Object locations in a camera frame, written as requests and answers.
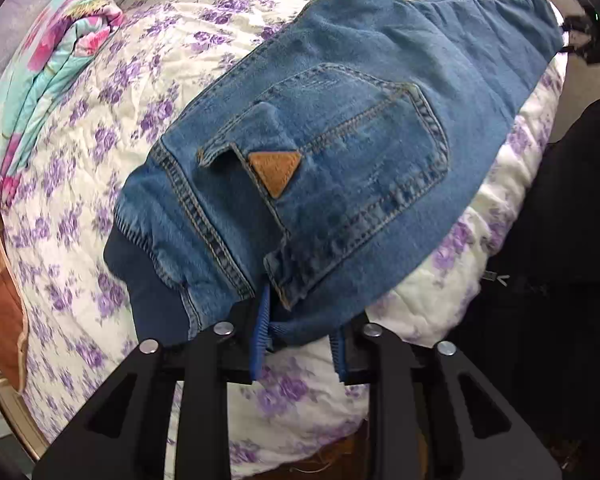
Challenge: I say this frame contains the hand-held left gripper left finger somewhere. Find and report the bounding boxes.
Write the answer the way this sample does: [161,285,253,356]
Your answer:
[32,285,273,480]

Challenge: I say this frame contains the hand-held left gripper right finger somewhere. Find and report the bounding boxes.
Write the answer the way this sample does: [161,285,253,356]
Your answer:
[330,310,563,480]

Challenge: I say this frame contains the blue denim pants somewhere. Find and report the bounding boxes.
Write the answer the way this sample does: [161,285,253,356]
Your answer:
[104,0,566,348]

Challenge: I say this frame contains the person's dark clothing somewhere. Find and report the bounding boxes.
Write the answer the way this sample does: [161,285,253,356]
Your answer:
[480,95,600,461]

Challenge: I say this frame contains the brown pillow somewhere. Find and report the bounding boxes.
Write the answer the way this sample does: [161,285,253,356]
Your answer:
[0,205,28,393]

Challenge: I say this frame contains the purple floral bed quilt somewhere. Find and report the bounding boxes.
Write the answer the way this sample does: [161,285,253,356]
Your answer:
[2,0,568,478]

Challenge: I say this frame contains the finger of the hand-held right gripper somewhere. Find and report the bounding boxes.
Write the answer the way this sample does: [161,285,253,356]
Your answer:
[560,16,587,55]

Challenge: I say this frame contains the folded teal pink floral blanket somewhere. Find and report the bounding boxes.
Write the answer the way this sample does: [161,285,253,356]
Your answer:
[0,0,126,211]

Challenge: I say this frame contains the wooden bed frame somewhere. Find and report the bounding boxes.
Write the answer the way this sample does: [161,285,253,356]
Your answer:
[0,375,48,461]

